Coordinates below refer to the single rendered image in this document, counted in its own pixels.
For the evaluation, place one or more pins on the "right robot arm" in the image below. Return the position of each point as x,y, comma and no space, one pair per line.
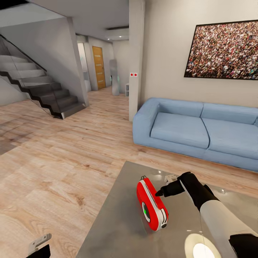
233,237

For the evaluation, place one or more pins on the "picture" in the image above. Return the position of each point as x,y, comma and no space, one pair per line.
224,51

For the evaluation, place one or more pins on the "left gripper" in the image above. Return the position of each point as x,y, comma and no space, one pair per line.
44,252

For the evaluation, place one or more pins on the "radio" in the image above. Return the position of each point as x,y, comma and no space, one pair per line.
153,208

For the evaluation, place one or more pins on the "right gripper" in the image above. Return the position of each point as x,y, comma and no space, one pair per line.
167,190

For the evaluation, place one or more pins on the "sofa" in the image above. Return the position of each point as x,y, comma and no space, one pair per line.
217,133

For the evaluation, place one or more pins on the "door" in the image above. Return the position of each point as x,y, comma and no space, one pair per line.
99,67

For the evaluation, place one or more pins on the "standing mirror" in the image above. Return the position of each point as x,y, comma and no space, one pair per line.
114,77

